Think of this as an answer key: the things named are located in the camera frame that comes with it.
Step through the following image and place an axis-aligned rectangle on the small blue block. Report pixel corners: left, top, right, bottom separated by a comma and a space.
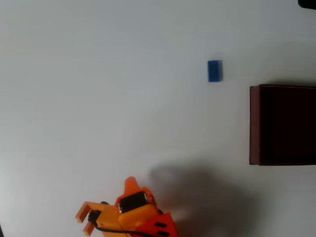
207, 60, 223, 83

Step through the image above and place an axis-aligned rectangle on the dark red box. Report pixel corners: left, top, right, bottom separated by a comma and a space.
249, 84, 316, 166

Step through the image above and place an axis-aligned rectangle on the black object at corner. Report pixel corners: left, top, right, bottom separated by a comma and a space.
297, 0, 316, 10

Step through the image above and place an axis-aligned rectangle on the black camera cable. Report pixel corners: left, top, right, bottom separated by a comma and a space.
93, 222, 151, 235

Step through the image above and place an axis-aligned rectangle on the light orange camera mount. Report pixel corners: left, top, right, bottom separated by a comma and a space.
75, 201, 120, 236

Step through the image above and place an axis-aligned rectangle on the small black camera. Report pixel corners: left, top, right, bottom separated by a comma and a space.
88, 209, 102, 225

